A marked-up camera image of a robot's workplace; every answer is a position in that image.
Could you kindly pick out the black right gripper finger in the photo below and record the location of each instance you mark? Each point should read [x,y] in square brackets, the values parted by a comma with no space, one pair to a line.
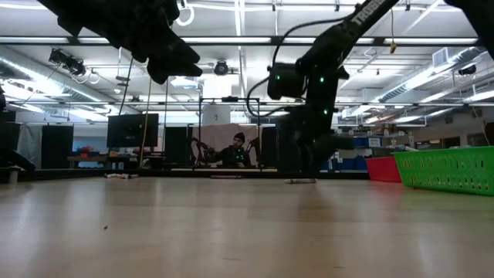
[305,158]
[316,158]

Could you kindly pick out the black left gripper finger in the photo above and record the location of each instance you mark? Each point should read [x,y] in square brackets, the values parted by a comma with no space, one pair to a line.
[164,77]
[177,58]

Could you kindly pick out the red crayon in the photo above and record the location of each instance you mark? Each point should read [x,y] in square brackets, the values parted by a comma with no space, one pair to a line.
[122,176]

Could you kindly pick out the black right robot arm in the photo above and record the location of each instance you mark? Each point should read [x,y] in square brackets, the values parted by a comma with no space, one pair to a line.
[335,38]

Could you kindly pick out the black partition panel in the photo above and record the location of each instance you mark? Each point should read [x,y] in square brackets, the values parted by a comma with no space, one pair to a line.
[270,148]
[57,146]
[177,148]

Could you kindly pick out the shelf with blue bins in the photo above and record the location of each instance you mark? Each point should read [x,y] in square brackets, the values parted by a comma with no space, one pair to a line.
[359,154]

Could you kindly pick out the red plastic basket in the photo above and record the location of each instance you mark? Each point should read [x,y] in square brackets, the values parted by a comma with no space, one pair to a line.
[382,170]

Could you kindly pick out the person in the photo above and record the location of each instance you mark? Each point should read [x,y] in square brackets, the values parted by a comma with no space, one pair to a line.
[233,152]

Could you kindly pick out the low background table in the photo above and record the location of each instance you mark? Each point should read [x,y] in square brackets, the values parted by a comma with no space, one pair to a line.
[88,158]

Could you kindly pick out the yellow hanging tag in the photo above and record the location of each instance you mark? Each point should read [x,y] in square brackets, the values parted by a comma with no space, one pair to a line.
[393,46]

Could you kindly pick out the green plastic basket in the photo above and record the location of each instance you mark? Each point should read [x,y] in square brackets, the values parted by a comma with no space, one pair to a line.
[444,170]

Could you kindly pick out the black overhead camera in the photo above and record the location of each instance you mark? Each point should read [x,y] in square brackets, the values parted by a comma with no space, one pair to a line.
[220,68]

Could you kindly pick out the black metal stand frame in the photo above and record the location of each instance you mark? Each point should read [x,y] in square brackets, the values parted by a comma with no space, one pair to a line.
[229,99]

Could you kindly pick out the black ceiling-mounted camera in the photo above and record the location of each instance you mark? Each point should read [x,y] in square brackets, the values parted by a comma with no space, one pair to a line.
[67,62]

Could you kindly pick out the black overhead frame beam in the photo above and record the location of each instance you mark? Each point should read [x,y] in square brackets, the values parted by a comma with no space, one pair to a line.
[289,40]

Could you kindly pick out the black table frame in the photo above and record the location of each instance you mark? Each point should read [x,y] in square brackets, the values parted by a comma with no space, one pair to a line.
[173,173]

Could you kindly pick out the black wall speaker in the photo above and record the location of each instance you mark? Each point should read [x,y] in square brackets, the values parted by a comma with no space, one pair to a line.
[467,69]

